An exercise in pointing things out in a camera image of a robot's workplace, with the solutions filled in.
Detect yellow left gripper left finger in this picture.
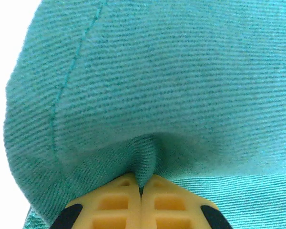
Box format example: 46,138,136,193
47,173,142,229

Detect green long pants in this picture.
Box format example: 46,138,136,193
3,0,286,229

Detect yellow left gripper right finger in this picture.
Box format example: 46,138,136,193
141,174,235,229

